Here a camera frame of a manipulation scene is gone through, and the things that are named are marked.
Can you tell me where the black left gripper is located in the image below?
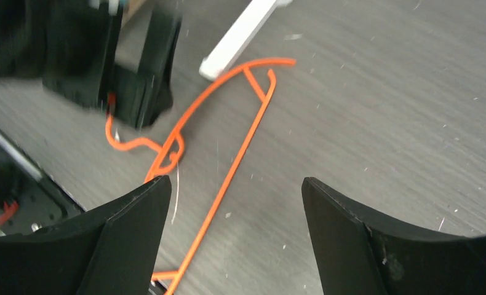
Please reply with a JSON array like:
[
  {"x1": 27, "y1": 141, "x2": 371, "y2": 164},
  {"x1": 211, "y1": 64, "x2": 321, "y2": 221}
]
[{"x1": 0, "y1": 1, "x2": 181, "y2": 129}]

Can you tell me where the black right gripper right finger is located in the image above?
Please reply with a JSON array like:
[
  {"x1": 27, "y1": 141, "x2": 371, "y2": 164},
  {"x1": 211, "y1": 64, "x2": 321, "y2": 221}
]
[{"x1": 301, "y1": 177, "x2": 486, "y2": 295}]

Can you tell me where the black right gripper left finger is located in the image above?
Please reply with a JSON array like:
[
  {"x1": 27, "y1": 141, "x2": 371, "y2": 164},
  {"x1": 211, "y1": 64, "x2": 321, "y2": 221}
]
[{"x1": 0, "y1": 176, "x2": 172, "y2": 294}]

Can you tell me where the white metal clothes rack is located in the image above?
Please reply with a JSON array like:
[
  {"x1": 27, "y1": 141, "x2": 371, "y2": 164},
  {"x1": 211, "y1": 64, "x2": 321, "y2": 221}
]
[{"x1": 199, "y1": 0, "x2": 292, "y2": 81}]

